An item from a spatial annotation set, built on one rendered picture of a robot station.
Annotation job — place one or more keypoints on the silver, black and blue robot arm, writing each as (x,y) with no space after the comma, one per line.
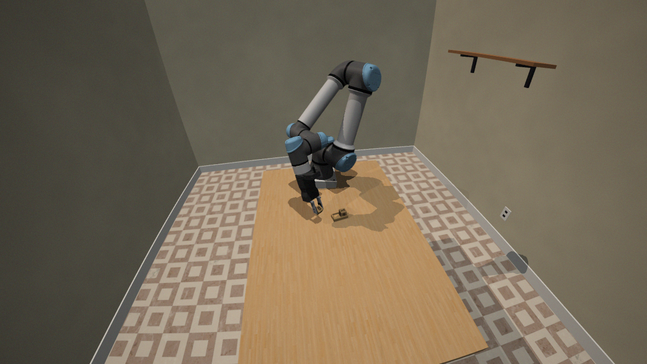
(327,153)

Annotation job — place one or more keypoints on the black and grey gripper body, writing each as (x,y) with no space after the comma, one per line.
(306,181)

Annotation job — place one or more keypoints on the tan wooden tray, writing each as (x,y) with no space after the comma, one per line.
(337,217)

